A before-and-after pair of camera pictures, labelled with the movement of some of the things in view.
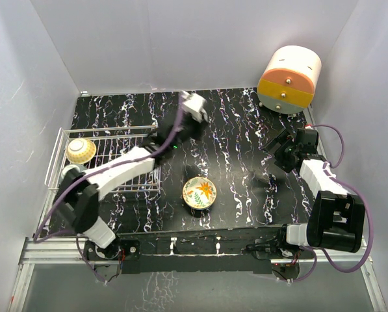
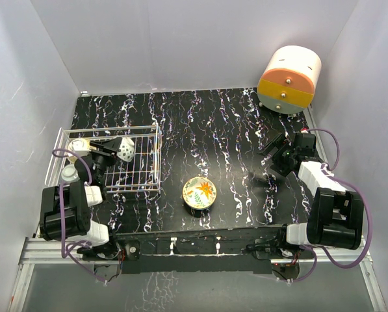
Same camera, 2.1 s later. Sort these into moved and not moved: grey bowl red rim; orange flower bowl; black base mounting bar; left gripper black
Moved: left gripper black
Not moved: black base mounting bar; orange flower bowl; grey bowl red rim
